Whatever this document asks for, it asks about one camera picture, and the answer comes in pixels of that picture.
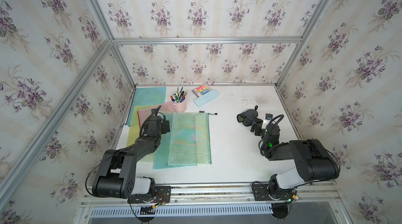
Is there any large teal document bag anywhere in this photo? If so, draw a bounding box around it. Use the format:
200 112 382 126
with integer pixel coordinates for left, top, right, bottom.
153 113 189 170

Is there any green and grey cleaning cloth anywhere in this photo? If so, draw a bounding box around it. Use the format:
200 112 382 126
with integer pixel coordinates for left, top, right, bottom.
237 106 258 127

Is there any yellow mesh document bag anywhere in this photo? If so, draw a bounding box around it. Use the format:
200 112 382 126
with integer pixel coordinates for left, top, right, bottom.
126 106 153 147

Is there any pink mesh document bag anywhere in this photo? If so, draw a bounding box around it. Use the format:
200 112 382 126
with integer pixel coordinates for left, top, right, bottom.
137 99 187 127

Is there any blue mesh document bag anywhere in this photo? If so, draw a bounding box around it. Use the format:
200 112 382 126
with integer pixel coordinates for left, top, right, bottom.
126 87 166 126

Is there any light green document bag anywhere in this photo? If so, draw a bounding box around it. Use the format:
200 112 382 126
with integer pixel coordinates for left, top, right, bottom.
137 107 156 163

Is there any pale green document bag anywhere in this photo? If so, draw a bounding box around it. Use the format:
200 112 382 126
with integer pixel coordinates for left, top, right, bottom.
167 111 212 166

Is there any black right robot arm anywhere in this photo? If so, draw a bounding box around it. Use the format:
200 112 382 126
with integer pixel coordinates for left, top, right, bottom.
251 120 340 199

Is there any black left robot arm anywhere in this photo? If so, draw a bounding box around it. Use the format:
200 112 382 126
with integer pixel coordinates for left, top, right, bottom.
91 115 170 199

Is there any pink metal pen bucket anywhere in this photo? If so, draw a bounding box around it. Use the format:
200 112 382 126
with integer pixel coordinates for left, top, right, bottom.
170 87 187 113

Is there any light blue booklet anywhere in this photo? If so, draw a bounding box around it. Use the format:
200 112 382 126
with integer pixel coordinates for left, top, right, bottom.
193 90 220 107

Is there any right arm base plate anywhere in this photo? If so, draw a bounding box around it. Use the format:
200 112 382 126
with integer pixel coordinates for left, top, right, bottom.
251 182 297 202

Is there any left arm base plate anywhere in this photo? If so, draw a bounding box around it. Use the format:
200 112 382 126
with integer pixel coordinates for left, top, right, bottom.
128 186 172 204

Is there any aluminium mounting rail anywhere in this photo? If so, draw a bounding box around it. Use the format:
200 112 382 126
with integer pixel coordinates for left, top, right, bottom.
80 180 341 208

